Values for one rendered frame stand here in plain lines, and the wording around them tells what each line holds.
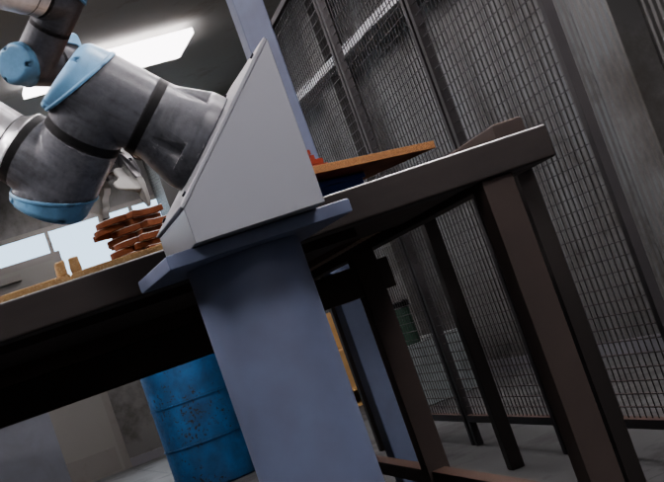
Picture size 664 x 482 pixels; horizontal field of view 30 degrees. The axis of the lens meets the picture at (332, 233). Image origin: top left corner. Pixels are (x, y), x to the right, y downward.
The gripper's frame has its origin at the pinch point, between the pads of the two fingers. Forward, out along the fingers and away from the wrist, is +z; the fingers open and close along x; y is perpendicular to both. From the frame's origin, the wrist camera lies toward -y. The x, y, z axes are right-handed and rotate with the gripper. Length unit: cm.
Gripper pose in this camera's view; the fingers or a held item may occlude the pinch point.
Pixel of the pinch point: (129, 218)
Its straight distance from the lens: 228.1
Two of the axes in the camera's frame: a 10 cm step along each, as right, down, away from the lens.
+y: -6.7, 1.9, -7.2
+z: 3.3, 9.4, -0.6
